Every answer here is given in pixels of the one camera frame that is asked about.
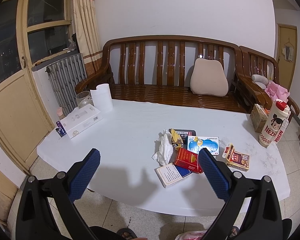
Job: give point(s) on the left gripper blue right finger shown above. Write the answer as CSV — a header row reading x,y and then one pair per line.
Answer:
x,y
216,173

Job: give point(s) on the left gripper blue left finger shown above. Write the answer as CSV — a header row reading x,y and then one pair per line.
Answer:
x,y
81,173

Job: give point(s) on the gold red poker card box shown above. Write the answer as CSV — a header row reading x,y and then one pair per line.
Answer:
x,y
236,159

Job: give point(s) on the red cigarette pack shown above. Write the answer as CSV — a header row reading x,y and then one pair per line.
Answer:
x,y
188,160

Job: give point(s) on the blue cartoon medicine box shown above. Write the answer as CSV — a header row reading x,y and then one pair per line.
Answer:
x,y
196,143

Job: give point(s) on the white and blue medicine box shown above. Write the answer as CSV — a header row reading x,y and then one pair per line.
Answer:
x,y
171,174

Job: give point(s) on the yellow snack wrapper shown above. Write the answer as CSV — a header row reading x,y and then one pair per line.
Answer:
x,y
176,140

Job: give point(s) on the dark grey crystal-bullet box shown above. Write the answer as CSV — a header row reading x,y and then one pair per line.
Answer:
x,y
184,133

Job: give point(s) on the white tissue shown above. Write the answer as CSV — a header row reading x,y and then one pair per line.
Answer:
x,y
163,148

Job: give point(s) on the white red plastic trash bag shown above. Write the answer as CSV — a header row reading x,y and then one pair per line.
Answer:
x,y
191,235

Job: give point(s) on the yellow room door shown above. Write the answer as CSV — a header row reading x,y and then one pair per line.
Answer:
x,y
287,44

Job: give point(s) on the long white product box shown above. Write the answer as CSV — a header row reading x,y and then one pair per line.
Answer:
x,y
78,120

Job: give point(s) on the small brown carton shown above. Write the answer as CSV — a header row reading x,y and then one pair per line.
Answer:
x,y
258,117

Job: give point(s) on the Nezha popcorn bucket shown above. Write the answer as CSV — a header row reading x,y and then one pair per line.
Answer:
x,y
279,112

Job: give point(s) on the glass jar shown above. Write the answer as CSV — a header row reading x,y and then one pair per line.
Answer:
x,y
84,98

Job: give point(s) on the white paper roll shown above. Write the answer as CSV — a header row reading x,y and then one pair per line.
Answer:
x,y
101,97

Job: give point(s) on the beige back cushion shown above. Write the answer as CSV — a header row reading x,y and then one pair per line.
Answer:
x,y
208,78

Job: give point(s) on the pink plastic bag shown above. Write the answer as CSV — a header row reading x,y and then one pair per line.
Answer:
x,y
275,91

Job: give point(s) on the grey cast iron radiator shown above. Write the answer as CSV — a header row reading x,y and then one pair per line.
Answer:
x,y
64,75

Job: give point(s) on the grey neck pillow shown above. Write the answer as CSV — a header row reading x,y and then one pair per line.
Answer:
x,y
260,80

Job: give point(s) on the long wooden bench sofa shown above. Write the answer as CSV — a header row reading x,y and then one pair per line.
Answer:
x,y
152,68

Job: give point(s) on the wooden armchair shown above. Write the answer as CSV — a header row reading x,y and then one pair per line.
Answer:
x,y
255,73

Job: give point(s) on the beige curtain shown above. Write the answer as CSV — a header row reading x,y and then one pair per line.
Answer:
x,y
87,34

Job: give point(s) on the cream balcony door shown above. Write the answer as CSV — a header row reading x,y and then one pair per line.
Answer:
x,y
31,32

